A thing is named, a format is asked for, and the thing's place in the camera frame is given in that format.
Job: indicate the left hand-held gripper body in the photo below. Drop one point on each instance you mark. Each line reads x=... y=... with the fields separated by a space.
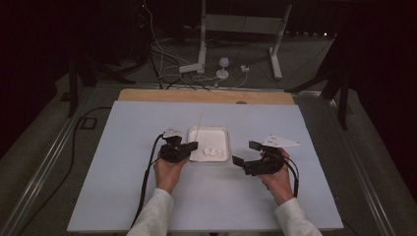
x=173 y=152

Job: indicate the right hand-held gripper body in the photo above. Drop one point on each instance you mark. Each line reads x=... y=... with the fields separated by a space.
x=268 y=162

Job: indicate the white marshmallow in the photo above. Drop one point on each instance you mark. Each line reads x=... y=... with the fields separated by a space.
x=213 y=152
x=220 y=153
x=207 y=151

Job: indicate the thin wooden skewer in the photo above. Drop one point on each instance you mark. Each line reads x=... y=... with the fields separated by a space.
x=198 y=126

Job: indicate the white square tray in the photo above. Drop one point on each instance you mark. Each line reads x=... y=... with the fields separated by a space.
x=213 y=139

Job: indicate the person's left hand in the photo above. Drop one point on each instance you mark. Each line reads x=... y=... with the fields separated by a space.
x=168 y=175

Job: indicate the person's right hand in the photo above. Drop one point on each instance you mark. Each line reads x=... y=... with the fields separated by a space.
x=278 y=187

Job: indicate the pale blue table mat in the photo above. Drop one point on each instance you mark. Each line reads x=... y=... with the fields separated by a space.
x=124 y=137

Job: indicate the white power strip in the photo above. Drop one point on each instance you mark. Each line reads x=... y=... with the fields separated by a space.
x=190 y=68

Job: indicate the white plug adapter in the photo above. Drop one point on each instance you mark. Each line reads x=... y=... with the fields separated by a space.
x=244 y=68

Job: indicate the white round device on base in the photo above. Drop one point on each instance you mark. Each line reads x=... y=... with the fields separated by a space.
x=223 y=62

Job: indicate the black square floor socket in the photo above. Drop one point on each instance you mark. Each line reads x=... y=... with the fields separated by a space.
x=89 y=123

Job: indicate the black tripod stand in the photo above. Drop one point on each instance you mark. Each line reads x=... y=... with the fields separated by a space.
x=343 y=105
x=72 y=91

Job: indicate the aluminium floor rail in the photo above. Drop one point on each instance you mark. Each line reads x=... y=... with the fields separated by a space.
x=46 y=164
x=364 y=177

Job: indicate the white metal stand frame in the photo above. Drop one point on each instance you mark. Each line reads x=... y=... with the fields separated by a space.
x=242 y=24

